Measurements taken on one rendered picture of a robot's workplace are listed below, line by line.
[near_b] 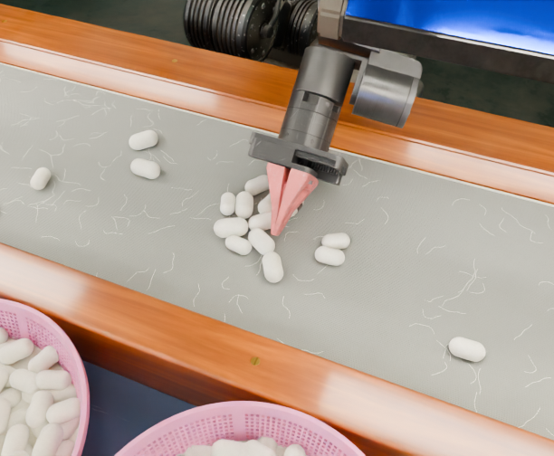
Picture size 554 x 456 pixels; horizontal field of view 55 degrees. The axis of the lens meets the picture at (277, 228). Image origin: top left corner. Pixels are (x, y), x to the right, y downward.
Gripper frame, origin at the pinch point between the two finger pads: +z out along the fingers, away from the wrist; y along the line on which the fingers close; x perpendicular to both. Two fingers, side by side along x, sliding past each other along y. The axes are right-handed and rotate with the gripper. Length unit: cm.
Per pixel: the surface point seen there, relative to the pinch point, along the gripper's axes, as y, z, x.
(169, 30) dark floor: -109, -61, 155
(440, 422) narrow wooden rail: 20.7, 10.7, -10.6
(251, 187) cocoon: -5.2, -3.4, 3.3
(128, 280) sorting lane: -12.5, 9.9, -5.7
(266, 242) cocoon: -0.2, 1.8, -1.7
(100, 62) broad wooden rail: -36.0, -14.7, 12.8
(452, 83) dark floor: 13, -67, 158
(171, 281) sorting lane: -8.1, 8.6, -4.8
